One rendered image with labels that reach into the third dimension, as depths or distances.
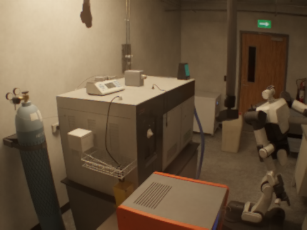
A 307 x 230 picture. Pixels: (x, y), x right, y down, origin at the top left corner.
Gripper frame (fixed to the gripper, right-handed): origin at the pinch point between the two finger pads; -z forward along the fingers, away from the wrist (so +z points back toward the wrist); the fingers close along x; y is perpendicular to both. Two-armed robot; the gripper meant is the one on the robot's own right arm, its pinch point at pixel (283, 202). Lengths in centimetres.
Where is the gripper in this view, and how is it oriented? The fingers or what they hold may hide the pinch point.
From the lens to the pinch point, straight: 210.6
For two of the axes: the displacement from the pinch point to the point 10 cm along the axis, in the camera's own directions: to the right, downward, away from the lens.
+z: -4.2, -9.0, 1.1
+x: 3.2, -2.6, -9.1
